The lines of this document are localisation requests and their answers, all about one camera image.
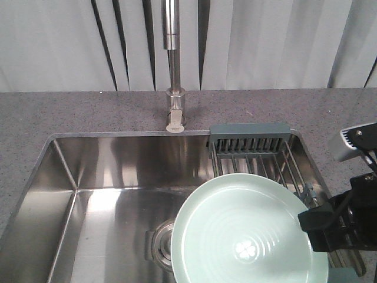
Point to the metal sink drain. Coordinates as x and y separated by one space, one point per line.
157 248

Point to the light green round plate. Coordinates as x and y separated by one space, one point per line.
243 228

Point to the grey sink dish rack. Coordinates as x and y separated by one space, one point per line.
271 150

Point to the black right camera bracket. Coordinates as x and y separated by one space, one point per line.
363 137

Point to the white pleated curtain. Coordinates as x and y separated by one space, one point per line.
225 45

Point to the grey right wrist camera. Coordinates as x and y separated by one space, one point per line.
341 146

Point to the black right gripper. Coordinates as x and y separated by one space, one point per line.
348 221

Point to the stainless steel faucet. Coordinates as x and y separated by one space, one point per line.
170 18

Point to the stainless steel sink basin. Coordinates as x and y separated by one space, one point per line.
90 200

